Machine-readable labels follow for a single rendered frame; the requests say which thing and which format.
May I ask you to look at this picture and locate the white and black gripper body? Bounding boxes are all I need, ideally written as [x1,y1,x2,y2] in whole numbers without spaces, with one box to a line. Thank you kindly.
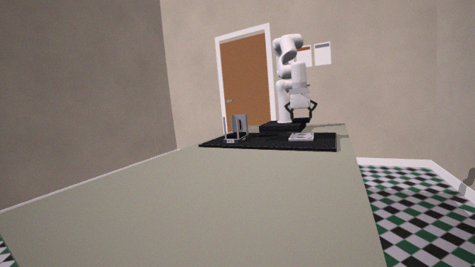
[290,93,311,109]

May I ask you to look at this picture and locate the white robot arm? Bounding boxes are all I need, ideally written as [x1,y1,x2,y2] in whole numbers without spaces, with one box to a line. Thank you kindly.
[272,34,310,123]

